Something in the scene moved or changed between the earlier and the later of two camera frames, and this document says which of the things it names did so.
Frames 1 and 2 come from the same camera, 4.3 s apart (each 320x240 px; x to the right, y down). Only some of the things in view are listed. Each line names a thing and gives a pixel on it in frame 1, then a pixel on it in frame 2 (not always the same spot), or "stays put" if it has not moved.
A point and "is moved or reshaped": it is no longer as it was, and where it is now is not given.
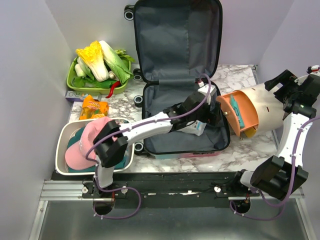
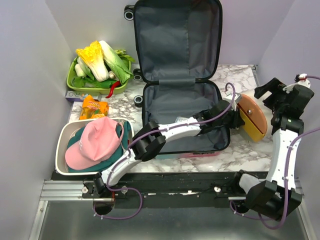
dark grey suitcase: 179,51 stays put
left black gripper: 212,119 -> 236,120
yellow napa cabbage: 92,53 stays put
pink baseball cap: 76,155 stays put
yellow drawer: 250,132 is moved or reshaped
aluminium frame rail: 59,190 stays put
